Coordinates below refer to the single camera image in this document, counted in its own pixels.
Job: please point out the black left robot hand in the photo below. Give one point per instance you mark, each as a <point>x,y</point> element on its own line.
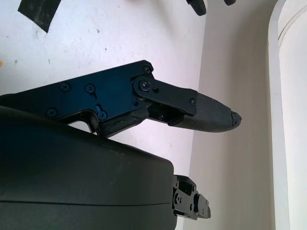
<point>199,8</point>

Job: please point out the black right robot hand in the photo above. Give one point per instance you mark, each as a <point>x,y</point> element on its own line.
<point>72,172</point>

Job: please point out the black tape strip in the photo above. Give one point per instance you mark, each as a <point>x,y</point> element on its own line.
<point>38,13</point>

